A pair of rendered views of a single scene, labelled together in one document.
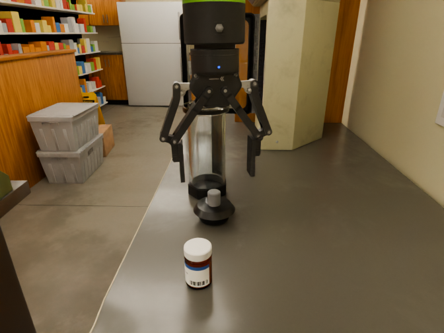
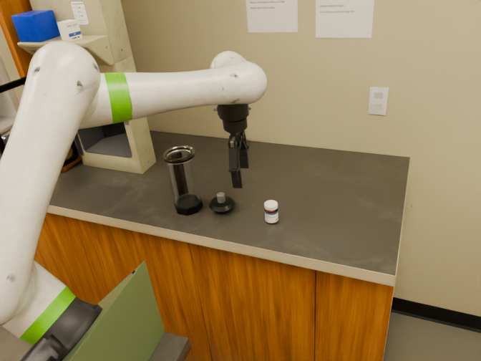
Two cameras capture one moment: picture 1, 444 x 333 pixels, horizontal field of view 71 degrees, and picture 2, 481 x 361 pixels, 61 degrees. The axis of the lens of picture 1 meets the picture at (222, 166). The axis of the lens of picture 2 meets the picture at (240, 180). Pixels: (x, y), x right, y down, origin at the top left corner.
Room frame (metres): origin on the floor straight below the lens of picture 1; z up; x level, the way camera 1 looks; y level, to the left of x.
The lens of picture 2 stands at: (0.04, 1.08, 1.79)
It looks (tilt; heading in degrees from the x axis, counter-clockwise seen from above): 31 degrees down; 294
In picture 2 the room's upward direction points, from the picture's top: 6 degrees counter-clockwise
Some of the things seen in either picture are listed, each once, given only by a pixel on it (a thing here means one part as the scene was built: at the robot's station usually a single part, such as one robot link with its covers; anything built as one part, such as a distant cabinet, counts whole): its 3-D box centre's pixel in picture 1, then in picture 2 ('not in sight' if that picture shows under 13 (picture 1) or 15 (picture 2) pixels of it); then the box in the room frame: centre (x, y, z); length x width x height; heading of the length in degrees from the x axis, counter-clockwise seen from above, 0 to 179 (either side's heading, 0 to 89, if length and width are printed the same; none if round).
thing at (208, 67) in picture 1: (215, 77); (235, 130); (0.51, 0.01, 1.25); 0.08 x 0.07 x 0.09; 100
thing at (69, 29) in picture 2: not in sight; (69, 30); (1.14, -0.08, 1.54); 0.05 x 0.05 x 0.06; 74
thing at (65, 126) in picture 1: (69, 125); not in sight; (2.89, 1.48, 0.49); 0.60 x 0.42 x 0.33; 178
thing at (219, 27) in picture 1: (213, 27); (232, 108); (0.51, 0.01, 1.33); 0.12 x 0.09 x 0.06; 10
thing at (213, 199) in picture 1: (214, 205); (221, 201); (0.59, 0.02, 0.97); 0.09 x 0.09 x 0.07
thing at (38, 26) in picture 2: not in sight; (36, 26); (1.29, -0.09, 1.56); 0.10 x 0.10 x 0.09; 88
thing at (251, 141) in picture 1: (251, 155); (243, 159); (0.52, -0.05, 1.12); 0.03 x 0.01 x 0.07; 10
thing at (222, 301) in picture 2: not in sight; (172, 252); (1.01, -0.20, 0.45); 2.05 x 0.67 x 0.90; 178
